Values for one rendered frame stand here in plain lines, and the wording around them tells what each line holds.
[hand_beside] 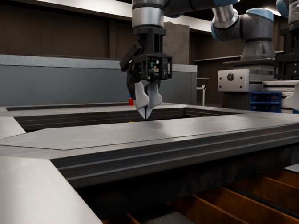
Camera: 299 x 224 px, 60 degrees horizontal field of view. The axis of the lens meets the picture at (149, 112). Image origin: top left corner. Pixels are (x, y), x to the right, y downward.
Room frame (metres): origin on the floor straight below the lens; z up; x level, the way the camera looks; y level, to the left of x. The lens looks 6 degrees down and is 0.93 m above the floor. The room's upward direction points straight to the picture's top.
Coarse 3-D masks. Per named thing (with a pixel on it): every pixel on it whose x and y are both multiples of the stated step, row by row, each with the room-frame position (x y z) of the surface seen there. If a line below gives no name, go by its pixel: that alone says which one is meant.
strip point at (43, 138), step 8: (16, 136) 0.39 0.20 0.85; (24, 136) 0.39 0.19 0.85; (32, 136) 0.39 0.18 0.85; (40, 136) 0.39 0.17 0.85; (48, 136) 0.39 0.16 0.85; (0, 144) 0.34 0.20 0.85; (8, 144) 0.34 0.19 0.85; (16, 144) 0.34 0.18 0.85; (24, 144) 0.34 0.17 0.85; (32, 144) 0.34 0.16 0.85; (40, 144) 0.34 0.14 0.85; (48, 144) 0.34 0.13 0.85; (56, 144) 0.34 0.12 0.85
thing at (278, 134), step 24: (24, 120) 0.66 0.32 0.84; (48, 120) 0.69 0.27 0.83; (72, 120) 0.72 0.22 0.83; (96, 120) 0.75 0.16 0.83; (120, 120) 0.79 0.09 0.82; (120, 144) 0.34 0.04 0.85; (144, 144) 0.34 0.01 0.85; (168, 144) 0.36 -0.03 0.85; (192, 144) 0.38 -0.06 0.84; (216, 144) 0.40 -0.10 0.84; (240, 144) 0.43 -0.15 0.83; (264, 144) 0.45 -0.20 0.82; (72, 168) 0.28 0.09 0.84; (96, 168) 0.29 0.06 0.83; (120, 168) 0.31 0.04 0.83; (144, 168) 0.32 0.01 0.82; (168, 168) 0.34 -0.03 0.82
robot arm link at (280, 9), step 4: (280, 0) 0.73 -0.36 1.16; (284, 0) 0.72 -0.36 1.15; (288, 0) 0.70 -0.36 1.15; (276, 4) 0.75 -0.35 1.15; (280, 4) 0.73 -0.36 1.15; (284, 4) 0.72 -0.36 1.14; (288, 4) 0.71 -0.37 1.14; (280, 8) 0.74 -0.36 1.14; (284, 8) 0.72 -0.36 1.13; (288, 8) 0.71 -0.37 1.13; (280, 12) 0.74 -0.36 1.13; (284, 12) 0.73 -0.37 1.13; (288, 12) 0.72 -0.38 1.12; (284, 16) 0.75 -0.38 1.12; (288, 16) 0.74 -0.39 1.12
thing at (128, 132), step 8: (104, 128) 0.47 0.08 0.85; (112, 128) 0.47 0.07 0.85; (120, 128) 0.47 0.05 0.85; (128, 128) 0.47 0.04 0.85; (136, 128) 0.47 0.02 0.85; (144, 128) 0.47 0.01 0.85; (120, 136) 0.39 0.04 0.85; (128, 136) 0.39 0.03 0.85; (136, 136) 0.39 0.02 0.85; (144, 136) 0.39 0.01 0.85; (152, 136) 0.39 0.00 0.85; (160, 136) 0.39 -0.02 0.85; (168, 136) 0.39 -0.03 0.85
